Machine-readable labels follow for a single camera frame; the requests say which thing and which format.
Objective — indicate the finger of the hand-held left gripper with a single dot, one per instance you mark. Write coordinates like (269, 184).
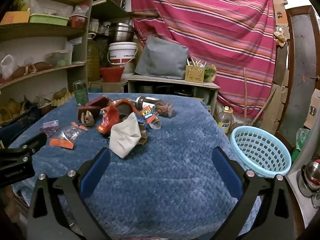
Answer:
(27, 142)

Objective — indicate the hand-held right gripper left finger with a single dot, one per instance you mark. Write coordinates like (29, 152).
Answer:
(95, 172)

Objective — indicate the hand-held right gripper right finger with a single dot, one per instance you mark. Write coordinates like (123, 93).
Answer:
(226, 172)

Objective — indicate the purple bead packet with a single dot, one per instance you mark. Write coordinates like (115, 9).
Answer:
(49, 129)

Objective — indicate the orange label bead packet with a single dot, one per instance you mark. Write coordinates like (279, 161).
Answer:
(61, 143)

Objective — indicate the light blue plastic basket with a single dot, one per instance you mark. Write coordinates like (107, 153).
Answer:
(260, 150)

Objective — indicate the white paper bag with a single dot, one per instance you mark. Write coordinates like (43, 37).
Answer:
(125, 137)

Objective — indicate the brown paper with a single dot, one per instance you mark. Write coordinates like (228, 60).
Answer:
(89, 118)

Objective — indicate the red snack wrapper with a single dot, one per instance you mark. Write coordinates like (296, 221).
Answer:
(110, 117)

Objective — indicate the brown paper scrap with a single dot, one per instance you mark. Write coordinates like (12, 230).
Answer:
(143, 136)

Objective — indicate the maroon box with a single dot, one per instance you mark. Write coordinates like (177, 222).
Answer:
(83, 111)
(98, 101)

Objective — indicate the orange blue snack packet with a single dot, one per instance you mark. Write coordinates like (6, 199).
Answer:
(147, 112)

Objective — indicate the blue plastic crate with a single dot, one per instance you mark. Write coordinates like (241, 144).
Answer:
(17, 127)

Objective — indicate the bag of potatoes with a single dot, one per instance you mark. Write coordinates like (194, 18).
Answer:
(11, 107)

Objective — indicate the plastic bottle yellow label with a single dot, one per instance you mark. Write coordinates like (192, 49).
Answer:
(225, 125)

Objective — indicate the yellow egg carton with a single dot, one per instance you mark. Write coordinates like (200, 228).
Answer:
(58, 102)

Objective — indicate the brown potato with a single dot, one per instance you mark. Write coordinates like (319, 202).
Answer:
(60, 93)

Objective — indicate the blue textured blanket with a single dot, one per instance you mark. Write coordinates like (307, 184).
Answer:
(162, 167)

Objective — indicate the sweet potato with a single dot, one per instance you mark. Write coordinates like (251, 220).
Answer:
(21, 72)
(42, 66)

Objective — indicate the green glass jar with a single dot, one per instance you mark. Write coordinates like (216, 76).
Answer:
(80, 93)

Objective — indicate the white plastic bag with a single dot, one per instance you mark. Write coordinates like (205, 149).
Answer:
(7, 65)

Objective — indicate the wooden stick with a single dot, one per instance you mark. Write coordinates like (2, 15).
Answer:
(246, 92)

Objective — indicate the green plastic bag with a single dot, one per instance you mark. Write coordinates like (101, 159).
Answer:
(302, 137)

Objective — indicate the steel bowl stack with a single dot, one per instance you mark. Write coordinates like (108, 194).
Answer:
(312, 172)

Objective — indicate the stack of flattened cardboard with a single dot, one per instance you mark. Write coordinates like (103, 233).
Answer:
(275, 100)

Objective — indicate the clear jar brown contents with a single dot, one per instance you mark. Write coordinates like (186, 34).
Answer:
(150, 102)

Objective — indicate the clear plastic container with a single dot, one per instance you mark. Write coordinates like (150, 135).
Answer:
(60, 58)

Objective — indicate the dark cooking pot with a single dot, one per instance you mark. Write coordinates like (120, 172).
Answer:
(182, 92)

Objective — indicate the red woven basket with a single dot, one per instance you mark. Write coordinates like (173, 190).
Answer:
(111, 74)

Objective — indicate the green leafy vegetable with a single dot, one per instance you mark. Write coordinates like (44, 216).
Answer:
(210, 73)

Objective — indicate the yellow oil jug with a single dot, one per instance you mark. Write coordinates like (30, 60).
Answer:
(93, 60)

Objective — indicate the printed cardboard box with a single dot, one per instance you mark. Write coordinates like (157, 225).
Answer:
(313, 112)

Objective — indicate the wooden shelf unit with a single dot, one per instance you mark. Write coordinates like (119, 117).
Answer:
(42, 27)

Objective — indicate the green plastic tray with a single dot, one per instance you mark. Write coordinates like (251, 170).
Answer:
(48, 20)

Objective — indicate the white plastic bucket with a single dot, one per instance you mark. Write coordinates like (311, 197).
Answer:
(122, 50)

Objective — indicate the orange cardboard box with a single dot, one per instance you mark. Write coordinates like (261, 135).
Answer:
(15, 17)

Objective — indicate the small red mesh basket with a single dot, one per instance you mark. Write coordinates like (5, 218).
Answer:
(78, 21)

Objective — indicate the grey cushion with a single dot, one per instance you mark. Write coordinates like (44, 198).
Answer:
(162, 57)

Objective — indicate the clear plastic bag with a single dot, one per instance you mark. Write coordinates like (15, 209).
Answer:
(50, 7)

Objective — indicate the yellow green snack bag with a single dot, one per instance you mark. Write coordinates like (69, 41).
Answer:
(21, 2)

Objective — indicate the steel pot stack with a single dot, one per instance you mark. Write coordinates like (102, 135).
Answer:
(121, 32)

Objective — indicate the striped red curtain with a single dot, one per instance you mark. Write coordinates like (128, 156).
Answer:
(212, 30)

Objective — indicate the tan dried plant bundle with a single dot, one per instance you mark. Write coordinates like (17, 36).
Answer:
(280, 38)

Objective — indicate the brown cardboard box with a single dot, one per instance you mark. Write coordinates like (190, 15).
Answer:
(280, 12)

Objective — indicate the grey door brown frame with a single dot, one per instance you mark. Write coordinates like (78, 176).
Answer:
(300, 55)

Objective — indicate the dark wooden wall shelf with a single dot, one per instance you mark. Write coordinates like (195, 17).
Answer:
(107, 8)

